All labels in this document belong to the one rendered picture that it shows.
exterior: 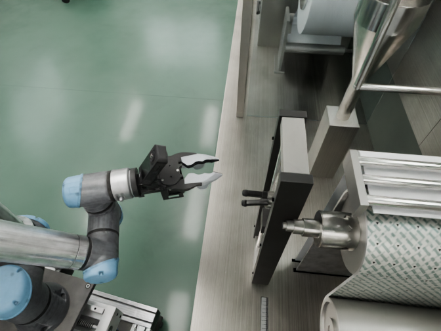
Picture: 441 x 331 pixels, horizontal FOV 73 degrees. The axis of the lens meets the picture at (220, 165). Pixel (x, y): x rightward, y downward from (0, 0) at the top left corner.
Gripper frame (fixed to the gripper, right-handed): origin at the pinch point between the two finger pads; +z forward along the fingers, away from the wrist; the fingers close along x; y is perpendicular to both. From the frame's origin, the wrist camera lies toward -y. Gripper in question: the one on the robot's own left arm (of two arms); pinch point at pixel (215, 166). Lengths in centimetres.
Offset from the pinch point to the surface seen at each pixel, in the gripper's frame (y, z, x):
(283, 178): -22.8, 7.4, 16.3
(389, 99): 19, 70, -27
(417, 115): 7, 64, -11
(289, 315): 29.2, 15.1, 34.2
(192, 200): 131, -6, -47
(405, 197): -23.4, 24.0, 22.5
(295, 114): -21.0, 13.8, 3.4
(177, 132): 140, -10, -113
